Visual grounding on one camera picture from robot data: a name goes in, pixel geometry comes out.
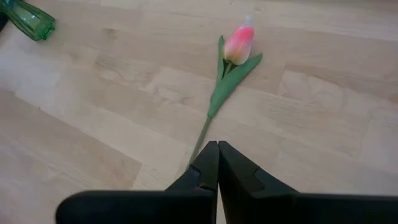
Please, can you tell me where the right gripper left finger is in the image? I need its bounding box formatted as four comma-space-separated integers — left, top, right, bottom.
55, 141, 220, 224

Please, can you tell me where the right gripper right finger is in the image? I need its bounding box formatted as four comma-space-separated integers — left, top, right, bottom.
219, 141, 398, 224

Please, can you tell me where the light pink tulip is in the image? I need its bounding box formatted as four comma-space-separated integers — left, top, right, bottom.
185, 14, 264, 170

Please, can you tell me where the green glass vase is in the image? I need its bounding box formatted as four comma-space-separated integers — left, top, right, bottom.
0, 0, 57, 42

